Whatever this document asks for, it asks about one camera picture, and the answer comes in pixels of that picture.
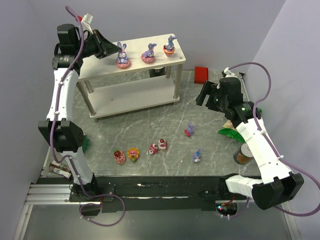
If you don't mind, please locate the purple bunny with red bow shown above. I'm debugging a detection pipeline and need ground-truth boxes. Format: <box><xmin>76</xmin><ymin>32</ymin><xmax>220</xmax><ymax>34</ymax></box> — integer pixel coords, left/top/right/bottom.
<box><xmin>184</xmin><ymin>122</ymin><xmax>195</xmax><ymax>137</ymax></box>

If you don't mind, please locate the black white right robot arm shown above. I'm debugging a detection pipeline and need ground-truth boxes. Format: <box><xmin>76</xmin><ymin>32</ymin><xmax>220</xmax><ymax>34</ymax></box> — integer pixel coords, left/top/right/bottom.
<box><xmin>196</xmin><ymin>77</ymin><xmax>304</xmax><ymax>210</ymax></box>

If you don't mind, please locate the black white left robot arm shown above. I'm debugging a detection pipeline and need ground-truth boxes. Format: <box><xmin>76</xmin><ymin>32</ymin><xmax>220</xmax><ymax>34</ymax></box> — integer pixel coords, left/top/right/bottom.
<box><xmin>38</xmin><ymin>23</ymin><xmax>120</xmax><ymax>199</ymax></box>

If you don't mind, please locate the white two-tier wooden shelf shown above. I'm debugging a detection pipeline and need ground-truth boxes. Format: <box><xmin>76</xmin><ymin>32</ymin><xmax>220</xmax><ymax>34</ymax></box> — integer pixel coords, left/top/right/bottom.
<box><xmin>78</xmin><ymin>34</ymin><xmax>186</xmax><ymax>121</ymax></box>

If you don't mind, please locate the black jar behind shelf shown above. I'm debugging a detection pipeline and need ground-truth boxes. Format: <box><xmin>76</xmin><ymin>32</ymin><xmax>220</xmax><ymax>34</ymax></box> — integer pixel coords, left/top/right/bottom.
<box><xmin>149</xmin><ymin>67</ymin><xmax>166</xmax><ymax>78</ymax></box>

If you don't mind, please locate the red plastic block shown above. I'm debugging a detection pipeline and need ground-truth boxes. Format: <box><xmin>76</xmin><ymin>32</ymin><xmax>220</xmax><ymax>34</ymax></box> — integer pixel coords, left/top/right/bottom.
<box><xmin>194</xmin><ymin>66</ymin><xmax>209</xmax><ymax>85</ymax></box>

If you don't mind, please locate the green chips bag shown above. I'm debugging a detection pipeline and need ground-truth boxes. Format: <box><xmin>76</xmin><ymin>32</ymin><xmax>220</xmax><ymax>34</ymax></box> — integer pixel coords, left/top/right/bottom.
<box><xmin>218</xmin><ymin>106</ymin><xmax>262</xmax><ymax>144</ymax></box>

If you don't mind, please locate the tin can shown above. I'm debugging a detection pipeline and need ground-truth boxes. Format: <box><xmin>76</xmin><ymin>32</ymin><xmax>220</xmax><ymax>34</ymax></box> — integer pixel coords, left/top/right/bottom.
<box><xmin>233</xmin><ymin>143</ymin><xmax>254</xmax><ymax>165</ymax></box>

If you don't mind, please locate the small purple bunny toy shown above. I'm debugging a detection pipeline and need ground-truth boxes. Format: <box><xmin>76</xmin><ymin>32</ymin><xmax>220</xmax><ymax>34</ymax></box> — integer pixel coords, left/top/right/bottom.
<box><xmin>192</xmin><ymin>148</ymin><xmax>203</xmax><ymax>163</ymax></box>

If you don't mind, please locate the strawberry cake toy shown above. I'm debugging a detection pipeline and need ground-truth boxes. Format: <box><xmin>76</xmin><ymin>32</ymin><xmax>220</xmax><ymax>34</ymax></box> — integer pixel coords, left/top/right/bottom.
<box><xmin>158</xmin><ymin>138</ymin><xmax>168</xmax><ymax>150</ymax></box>

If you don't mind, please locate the pink white roll cake toy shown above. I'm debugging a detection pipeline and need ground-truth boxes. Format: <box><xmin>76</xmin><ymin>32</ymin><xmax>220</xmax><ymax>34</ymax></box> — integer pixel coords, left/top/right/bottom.
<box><xmin>148</xmin><ymin>143</ymin><xmax>158</xmax><ymax>155</ymax></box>

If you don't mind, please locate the chocolate donut on green plate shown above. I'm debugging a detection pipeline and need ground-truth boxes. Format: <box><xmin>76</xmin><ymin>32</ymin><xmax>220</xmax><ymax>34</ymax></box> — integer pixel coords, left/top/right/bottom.
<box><xmin>82</xmin><ymin>134</ymin><xmax>91</xmax><ymax>153</ymax></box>

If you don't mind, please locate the orange sunflower toy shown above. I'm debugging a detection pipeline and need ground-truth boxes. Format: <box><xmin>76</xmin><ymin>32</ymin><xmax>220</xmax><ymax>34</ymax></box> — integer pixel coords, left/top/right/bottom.
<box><xmin>127</xmin><ymin>148</ymin><xmax>140</xmax><ymax>162</ymax></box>

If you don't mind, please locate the pink strawberry bear toy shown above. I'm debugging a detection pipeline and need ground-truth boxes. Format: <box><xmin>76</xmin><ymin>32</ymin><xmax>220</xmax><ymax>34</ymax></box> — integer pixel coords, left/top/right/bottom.
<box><xmin>113</xmin><ymin>150</ymin><xmax>126</xmax><ymax>165</ymax></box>

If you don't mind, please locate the brown snack bar wrapper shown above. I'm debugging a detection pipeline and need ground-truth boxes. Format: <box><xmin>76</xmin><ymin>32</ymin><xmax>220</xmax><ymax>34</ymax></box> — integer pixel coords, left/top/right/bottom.
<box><xmin>48</xmin><ymin>161</ymin><xmax>72</xmax><ymax>180</ymax></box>

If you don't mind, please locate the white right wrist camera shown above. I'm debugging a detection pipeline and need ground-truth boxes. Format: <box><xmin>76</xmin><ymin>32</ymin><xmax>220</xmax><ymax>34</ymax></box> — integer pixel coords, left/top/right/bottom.
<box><xmin>221</xmin><ymin>67</ymin><xmax>237</xmax><ymax>78</ymax></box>

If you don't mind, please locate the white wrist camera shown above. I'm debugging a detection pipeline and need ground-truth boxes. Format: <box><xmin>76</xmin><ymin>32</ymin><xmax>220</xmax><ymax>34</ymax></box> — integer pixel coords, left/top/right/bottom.
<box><xmin>81</xmin><ymin>13</ymin><xmax>93</xmax><ymax>34</ymax></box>
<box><xmin>221</xmin><ymin>67</ymin><xmax>237</xmax><ymax>78</ymax></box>

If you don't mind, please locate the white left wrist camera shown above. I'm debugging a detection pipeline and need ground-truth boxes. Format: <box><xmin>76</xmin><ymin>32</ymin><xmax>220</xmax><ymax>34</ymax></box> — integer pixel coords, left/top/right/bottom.
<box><xmin>81</xmin><ymin>13</ymin><xmax>93</xmax><ymax>34</ymax></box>

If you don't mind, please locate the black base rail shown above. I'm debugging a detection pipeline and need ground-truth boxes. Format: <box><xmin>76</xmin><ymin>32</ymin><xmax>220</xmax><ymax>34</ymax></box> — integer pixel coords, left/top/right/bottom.
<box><xmin>68</xmin><ymin>174</ymin><xmax>268</xmax><ymax>215</ymax></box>

